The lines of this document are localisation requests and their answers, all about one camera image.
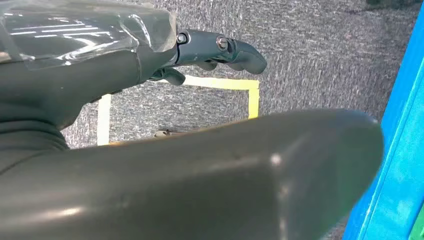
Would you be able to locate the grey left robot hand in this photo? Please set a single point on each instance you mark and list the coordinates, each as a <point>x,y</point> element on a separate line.
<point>198,185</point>

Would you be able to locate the blue metal shelf rack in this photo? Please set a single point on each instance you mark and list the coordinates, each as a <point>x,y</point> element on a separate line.
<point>397,165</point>

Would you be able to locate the dark robot foot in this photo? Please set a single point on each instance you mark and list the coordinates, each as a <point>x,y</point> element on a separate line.
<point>164,133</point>

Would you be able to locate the yellow floor tape square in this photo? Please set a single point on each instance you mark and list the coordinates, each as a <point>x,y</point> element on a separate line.
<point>253,99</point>

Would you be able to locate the green plastic crate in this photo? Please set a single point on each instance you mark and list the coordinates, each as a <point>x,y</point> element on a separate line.
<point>419,228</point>

